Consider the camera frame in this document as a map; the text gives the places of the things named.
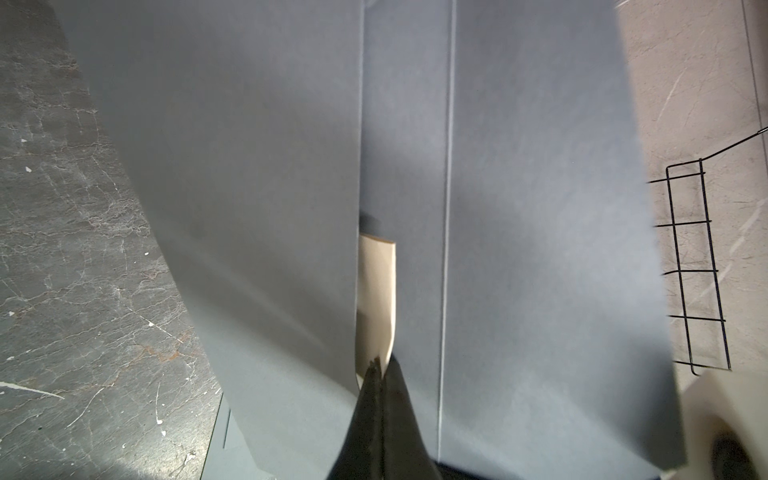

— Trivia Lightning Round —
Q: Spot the grey envelope front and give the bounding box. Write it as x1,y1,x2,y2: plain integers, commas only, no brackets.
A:
52,1,686,479

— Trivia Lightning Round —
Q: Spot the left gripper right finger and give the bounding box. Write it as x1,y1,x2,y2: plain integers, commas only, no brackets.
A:
382,356,442,480

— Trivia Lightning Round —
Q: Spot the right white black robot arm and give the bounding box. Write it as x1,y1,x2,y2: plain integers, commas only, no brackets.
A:
660,370,767,479

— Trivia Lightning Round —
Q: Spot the black wire hook rack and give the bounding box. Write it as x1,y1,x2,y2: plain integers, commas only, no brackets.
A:
649,128,767,385

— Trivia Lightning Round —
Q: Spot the grey envelope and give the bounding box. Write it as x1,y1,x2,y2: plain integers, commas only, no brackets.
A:
52,1,686,479
201,397,275,480

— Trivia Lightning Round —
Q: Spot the grey envelope under pink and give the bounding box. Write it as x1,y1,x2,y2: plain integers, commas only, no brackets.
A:
201,397,275,480

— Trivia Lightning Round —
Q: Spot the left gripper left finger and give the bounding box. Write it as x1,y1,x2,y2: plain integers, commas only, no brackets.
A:
327,358,383,480

